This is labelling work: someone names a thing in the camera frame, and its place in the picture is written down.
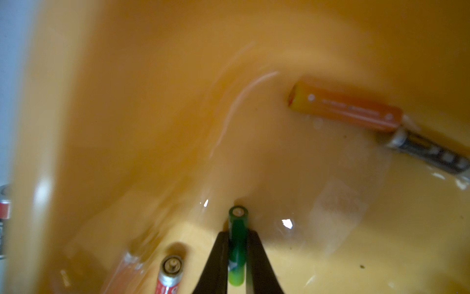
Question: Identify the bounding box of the yellow plastic storage tray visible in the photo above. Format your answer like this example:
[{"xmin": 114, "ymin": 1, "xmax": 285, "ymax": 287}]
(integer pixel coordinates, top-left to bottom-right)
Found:
[{"xmin": 3, "ymin": 1, "xmax": 470, "ymax": 294}]

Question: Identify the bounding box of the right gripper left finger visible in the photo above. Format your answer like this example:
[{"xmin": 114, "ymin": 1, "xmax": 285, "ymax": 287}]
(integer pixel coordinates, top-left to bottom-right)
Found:
[{"xmin": 192, "ymin": 232, "xmax": 229, "ymax": 294}]

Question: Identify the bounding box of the black red silver battery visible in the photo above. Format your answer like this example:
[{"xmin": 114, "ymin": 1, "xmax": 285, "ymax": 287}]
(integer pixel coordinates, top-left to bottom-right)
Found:
[{"xmin": 0, "ymin": 184, "xmax": 11, "ymax": 260}]

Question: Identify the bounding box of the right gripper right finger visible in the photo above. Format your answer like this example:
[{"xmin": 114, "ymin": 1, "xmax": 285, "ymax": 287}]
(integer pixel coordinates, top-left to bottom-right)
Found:
[{"xmin": 246, "ymin": 230, "xmax": 284, "ymax": 294}]

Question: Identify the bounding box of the green battery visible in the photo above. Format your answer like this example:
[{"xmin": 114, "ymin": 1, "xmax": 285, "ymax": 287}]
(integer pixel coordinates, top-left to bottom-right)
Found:
[{"xmin": 228, "ymin": 206, "xmax": 248, "ymax": 287}]

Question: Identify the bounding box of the orange battery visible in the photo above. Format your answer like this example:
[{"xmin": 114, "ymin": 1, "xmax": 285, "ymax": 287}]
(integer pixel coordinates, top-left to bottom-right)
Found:
[{"xmin": 288, "ymin": 80, "xmax": 403, "ymax": 132}]

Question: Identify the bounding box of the red white battery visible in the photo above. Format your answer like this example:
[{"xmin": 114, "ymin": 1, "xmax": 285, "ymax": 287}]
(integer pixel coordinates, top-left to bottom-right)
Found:
[{"xmin": 155, "ymin": 255, "xmax": 184, "ymax": 294}]

